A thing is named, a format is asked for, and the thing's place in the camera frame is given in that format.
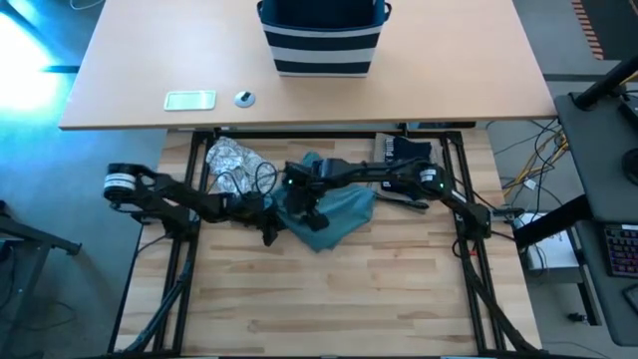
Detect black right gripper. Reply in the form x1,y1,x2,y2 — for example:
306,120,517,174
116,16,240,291
282,158,353,216

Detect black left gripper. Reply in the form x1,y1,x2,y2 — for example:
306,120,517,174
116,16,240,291
226,191,288,248

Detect beige khaki shorts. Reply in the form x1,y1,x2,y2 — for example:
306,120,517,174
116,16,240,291
372,132,445,210

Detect white leaf-print cloth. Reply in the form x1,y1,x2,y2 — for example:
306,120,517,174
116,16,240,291
204,136,279,196

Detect navy Puma boxer briefs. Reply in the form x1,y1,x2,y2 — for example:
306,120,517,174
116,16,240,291
381,136,435,201

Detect navy white striped fabric bin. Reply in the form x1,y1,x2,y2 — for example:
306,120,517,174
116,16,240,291
255,0,393,79

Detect white smartphone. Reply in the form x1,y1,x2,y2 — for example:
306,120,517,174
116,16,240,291
162,90,217,112

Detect light brown desk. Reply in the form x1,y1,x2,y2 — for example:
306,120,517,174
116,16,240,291
58,0,557,132

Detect black diagonal desk leg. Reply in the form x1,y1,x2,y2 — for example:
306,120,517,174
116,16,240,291
512,193,592,249

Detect grey metal stand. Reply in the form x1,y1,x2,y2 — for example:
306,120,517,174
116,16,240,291
0,198,84,359

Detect white box device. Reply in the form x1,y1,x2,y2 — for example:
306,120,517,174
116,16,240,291
522,213,582,273

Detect black side desk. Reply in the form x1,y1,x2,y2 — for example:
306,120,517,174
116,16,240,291
552,92,638,348

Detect black keyboard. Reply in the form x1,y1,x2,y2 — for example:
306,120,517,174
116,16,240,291
602,223,638,278

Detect black round base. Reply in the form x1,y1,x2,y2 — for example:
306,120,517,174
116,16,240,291
621,147,638,187

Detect dark rug with orange stripes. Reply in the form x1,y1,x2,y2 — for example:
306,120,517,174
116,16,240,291
570,0,638,61

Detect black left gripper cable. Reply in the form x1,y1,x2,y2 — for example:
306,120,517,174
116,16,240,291
208,160,280,198

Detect black metal table frame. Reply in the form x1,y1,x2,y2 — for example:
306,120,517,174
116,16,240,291
107,128,539,358

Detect yellow cable bundle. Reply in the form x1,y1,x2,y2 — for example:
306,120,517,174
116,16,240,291
500,119,569,198

